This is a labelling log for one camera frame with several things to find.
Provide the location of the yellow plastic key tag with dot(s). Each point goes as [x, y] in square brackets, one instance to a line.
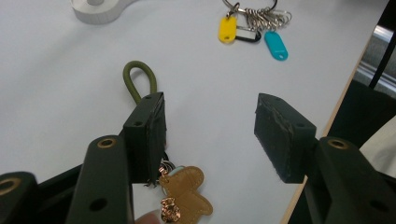
[227, 29]

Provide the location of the tan leather bear charm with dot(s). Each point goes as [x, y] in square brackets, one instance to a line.
[186, 189]

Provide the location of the aluminium profile rail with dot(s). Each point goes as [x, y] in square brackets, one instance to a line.
[373, 56]

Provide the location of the white key stand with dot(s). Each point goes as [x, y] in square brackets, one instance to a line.
[99, 12]

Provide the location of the dark upright stand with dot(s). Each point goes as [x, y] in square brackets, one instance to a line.
[384, 59]

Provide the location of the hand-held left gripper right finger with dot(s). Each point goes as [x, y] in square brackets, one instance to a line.
[281, 140]

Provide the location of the black plastic key tag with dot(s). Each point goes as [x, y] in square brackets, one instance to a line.
[248, 36]

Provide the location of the copper metal charm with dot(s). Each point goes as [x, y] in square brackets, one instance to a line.
[170, 210]

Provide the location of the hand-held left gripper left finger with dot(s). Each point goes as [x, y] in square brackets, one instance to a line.
[144, 140]

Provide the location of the white cloth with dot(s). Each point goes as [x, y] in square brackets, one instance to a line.
[381, 149]

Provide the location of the teal plastic key tag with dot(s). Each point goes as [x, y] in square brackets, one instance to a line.
[275, 45]

